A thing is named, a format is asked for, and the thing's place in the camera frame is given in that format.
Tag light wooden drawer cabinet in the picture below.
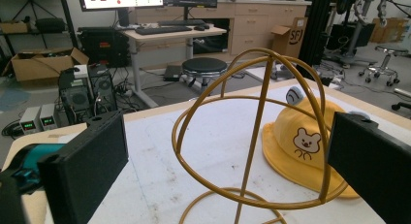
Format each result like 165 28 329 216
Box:
134 0 313 61

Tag teal and black device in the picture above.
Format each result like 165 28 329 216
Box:
0 143 67 196

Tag chrome stool on wheels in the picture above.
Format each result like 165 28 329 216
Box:
358 45 410 87

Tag black metal shelf rack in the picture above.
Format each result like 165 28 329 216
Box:
0 0 79 57

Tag printed brown cardboard box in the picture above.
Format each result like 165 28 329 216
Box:
270 16 308 59

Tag round black padded stool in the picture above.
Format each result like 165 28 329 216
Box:
181 57 229 93

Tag black equipment case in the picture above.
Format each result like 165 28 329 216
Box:
78 26 131 69

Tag large plain cardboard box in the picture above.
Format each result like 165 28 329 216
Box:
369 17 410 44

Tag large black keyboard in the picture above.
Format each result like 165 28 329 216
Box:
135 25 193 36

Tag dark laptop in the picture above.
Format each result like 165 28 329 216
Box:
163 64 184 82

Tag yellow bear print bucket hat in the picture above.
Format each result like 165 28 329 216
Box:
261 85 371 199

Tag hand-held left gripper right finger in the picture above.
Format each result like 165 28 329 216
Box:
328 112 411 224

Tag black computer tower with fan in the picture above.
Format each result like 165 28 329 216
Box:
86 64 119 115

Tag open brown cardboard box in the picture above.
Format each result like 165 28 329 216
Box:
11 47 90 82

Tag white bench power supply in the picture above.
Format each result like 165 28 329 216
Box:
39 103 58 131
18 106 43 135

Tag white table mat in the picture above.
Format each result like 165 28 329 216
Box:
57 82 411 224

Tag black open computer tower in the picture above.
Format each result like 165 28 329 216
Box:
58 68 94 125

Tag light wooden office desk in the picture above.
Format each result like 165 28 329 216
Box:
120 24 228 109

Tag black bag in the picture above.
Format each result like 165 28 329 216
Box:
34 17 67 34

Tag small flat cardboard box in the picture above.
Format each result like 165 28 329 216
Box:
0 20 31 35

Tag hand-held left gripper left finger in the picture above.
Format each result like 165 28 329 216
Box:
37 111 130 224

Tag black metal frame post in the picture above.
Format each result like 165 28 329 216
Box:
297 0 340 80

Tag yellow wire hat stand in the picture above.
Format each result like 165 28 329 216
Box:
171 48 350 224

